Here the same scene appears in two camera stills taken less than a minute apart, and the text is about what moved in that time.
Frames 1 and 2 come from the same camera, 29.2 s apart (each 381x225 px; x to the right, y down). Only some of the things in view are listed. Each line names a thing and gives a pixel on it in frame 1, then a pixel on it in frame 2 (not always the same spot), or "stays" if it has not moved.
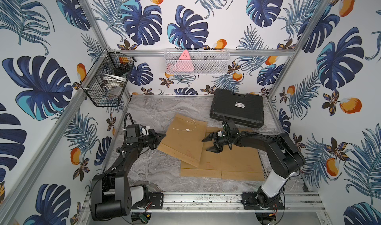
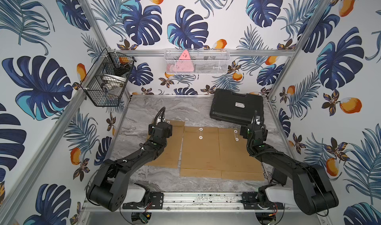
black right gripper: (211, 136) to (244, 131)
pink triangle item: (184, 63) stays
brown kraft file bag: (209, 164) stays
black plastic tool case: (247, 109) stays
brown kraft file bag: (241, 163) stays
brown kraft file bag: (185, 140) to (170, 157)
